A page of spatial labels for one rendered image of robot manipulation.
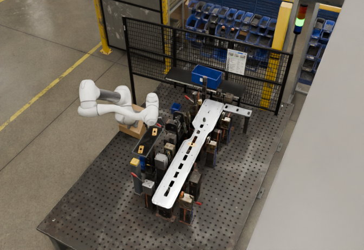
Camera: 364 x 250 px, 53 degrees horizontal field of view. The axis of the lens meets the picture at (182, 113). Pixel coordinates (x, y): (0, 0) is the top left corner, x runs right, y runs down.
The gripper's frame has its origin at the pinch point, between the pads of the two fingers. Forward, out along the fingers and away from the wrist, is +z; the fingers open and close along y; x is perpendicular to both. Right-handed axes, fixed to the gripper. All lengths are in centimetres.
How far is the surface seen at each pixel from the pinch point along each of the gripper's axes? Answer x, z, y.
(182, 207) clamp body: -63, 26, 30
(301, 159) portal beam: -199, -212, 52
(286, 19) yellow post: 84, -68, 116
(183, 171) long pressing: -30.4, 20.5, 29.0
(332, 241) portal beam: -207, -212, 53
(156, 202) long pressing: -63, 20, 9
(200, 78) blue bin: 86, 9, 39
